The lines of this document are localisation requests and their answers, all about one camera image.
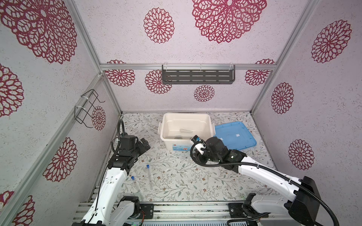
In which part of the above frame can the blue plastic bin lid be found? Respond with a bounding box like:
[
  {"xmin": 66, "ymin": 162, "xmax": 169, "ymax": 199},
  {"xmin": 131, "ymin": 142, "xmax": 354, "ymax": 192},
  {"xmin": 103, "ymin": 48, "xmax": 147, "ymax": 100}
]
[{"xmin": 215, "ymin": 121, "xmax": 257, "ymax": 151}]

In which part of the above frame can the white plastic storage bin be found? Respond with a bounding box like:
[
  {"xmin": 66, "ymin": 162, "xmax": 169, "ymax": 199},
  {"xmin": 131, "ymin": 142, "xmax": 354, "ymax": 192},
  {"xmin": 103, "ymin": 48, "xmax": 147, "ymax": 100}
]
[{"xmin": 158, "ymin": 113, "xmax": 216, "ymax": 152}]

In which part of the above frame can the clear glass tube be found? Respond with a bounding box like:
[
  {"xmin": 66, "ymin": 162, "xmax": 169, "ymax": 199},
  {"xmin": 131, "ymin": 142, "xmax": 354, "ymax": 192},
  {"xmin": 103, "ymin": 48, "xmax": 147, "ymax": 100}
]
[{"xmin": 179, "ymin": 129, "xmax": 193, "ymax": 133}]

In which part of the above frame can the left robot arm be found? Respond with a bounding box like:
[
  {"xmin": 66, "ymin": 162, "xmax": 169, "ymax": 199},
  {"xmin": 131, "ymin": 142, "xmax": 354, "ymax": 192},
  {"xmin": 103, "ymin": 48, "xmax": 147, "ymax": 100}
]
[{"xmin": 72, "ymin": 119, "xmax": 150, "ymax": 226}]

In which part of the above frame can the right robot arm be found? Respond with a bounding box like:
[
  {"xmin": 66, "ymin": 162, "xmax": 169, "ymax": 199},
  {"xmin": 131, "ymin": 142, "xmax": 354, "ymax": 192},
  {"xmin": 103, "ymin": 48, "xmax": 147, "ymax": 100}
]
[{"xmin": 190, "ymin": 135, "xmax": 339, "ymax": 226}]

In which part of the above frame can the blue-capped test tube right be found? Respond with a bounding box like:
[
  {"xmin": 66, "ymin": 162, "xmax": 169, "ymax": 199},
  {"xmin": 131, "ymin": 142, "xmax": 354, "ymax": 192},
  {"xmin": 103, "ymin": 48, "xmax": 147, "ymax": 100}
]
[{"xmin": 147, "ymin": 164, "xmax": 154, "ymax": 191}]

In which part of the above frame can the blue-capped test tube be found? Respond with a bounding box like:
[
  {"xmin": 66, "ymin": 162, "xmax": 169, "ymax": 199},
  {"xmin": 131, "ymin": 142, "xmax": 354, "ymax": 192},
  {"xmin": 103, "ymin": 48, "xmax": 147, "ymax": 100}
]
[
  {"xmin": 131, "ymin": 176, "xmax": 144, "ymax": 201},
  {"xmin": 147, "ymin": 164, "xmax": 154, "ymax": 191}
]

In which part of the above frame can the blue-capped test tube left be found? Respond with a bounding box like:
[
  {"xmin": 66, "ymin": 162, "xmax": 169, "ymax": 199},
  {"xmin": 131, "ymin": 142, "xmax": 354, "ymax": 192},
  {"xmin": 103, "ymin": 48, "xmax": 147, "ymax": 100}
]
[{"xmin": 131, "ymin": 176, "xmax": 144, "ymax": 201}]

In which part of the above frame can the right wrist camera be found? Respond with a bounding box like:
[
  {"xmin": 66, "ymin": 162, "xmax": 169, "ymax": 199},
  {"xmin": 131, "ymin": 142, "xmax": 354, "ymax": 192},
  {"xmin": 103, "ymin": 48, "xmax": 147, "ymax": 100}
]
[{"xmin": 190, "ymin": 135, "xmax": 206, "ymax": 155}]

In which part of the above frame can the black wire wall rack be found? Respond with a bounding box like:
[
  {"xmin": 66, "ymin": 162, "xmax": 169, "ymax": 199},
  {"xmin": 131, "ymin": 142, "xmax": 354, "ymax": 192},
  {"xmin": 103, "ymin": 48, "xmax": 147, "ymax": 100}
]
[{"xmin": 74, "ymin": 89, "xmax": 105, "ymax": 129}]

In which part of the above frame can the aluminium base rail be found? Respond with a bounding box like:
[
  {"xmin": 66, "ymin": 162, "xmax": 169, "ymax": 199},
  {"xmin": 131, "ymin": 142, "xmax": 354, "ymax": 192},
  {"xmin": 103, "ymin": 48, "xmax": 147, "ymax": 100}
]
[{"xmin": 73, "ymin": 200, "xmax": 295, "ymax": 226}]

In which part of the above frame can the dark grey wall shelf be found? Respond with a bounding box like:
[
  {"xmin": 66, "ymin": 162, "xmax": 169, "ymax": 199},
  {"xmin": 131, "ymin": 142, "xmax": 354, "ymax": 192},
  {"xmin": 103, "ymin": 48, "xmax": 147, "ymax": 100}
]
[{"xmin": 161, "ymin": 66, "xmax": 235, "ymax": 85}]

